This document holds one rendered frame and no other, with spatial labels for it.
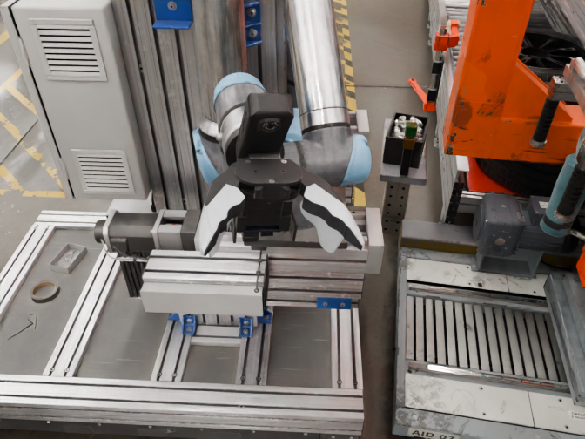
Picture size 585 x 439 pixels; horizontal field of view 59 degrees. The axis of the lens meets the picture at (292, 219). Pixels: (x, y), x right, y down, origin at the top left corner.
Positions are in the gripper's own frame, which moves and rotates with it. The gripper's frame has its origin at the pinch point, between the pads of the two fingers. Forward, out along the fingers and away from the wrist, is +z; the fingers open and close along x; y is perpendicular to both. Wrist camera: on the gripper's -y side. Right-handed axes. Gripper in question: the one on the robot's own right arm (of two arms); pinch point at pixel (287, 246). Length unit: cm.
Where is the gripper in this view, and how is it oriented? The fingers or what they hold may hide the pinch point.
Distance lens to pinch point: 47.1
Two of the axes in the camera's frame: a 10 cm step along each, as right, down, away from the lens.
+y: -1.3, 7.8, 6.2
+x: -9.7, 0.2, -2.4
